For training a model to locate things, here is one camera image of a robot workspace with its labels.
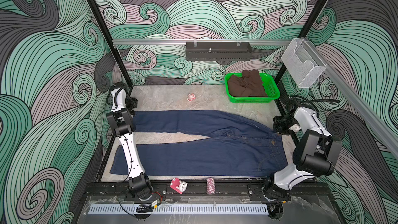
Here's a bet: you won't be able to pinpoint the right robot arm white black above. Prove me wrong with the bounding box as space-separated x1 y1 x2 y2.
262 95 342 202

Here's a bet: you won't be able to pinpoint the horizontal aluminium back rail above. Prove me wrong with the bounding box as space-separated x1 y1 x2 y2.
113 38 291 46

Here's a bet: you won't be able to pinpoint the pink white clip object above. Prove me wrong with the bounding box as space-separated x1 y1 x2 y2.
170 178 188 194

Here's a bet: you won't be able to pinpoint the white slotted cable duct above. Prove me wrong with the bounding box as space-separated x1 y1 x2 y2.
87 203 268 215

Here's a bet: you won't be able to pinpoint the dark blue denim trousers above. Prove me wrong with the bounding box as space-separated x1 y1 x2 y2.
110 109 289 177

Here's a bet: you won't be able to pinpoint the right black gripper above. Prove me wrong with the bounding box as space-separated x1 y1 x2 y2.
273 116 298 135

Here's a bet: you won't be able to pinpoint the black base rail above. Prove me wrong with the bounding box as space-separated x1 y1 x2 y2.
82 178 330 201

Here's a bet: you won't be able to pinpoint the clear plastic wall bin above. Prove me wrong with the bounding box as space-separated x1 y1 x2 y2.
282 38 327 89

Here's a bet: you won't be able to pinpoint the green plastic basket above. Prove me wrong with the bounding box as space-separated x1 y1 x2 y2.
224 73 280 104

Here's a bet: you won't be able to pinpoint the red black wire bundle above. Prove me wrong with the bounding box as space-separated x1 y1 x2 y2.
135 191 164 214

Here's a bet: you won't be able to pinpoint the brown folded trousers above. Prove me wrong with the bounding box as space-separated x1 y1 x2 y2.
228 69 268 97

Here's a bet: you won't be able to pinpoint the small pink white toy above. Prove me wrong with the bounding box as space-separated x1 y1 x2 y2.
187 93 196 102

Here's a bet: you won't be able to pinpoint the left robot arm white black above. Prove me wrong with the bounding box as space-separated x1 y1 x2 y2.
106 82 152 200

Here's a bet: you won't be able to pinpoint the black perforated wall shelf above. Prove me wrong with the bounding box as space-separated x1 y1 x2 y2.
186 41 253 65

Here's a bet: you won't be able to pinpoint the right aluminium side rail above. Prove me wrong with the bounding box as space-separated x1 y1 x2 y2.
303 37 398 159

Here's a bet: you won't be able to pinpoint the pink dotted cylinder block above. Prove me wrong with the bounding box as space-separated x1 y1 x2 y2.
206 177 216 195

